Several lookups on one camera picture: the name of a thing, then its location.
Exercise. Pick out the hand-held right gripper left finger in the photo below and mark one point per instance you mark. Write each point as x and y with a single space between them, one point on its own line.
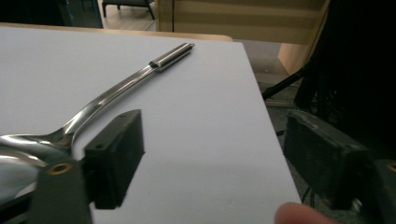
112 161

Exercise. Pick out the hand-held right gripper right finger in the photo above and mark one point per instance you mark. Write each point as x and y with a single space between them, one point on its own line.
323 161

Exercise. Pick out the long steel spoon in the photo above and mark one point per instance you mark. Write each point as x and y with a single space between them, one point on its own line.
102 99

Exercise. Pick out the black stand leg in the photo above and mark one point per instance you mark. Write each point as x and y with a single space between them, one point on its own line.
283 83

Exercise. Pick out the dark curtain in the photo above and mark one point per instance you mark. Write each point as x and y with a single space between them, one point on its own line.
358 68

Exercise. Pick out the dark teal cabinet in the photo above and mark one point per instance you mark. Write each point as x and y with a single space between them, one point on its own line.
62 12

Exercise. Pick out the dark chair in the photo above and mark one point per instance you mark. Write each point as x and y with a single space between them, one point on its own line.
130 4

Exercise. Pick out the light wooden cabinet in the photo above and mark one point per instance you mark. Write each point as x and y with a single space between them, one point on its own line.
236 18

